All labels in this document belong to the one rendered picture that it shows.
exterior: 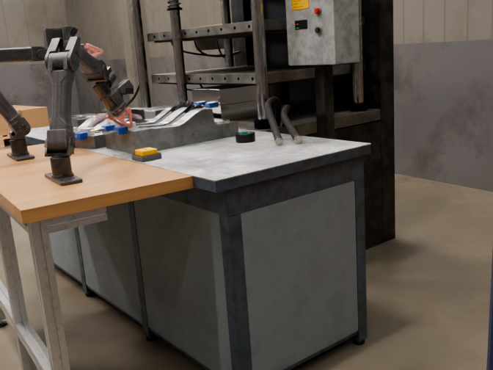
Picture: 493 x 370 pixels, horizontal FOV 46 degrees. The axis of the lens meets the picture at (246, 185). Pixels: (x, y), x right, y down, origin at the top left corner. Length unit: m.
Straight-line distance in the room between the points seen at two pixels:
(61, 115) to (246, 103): 1.49
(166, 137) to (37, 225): 0.81
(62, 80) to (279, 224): 0.84
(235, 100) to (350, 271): 1.33
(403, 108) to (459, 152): 0.64
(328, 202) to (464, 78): 2.76
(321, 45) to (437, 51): 2.28
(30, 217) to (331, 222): 1.03
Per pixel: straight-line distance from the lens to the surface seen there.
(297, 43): 2.73
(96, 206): 1.69
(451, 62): 4.72
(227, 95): 3.14
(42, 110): 9.25
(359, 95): 3.23
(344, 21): 2.61
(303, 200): 1.97
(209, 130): 2.43
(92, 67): 2.16
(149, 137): 2.28
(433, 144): 4.90
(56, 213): 1.66
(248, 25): 2.90
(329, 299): 2.18
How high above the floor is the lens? 1.18
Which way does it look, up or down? 14 degrees down
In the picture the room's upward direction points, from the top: 4 degrees counter-clockwise
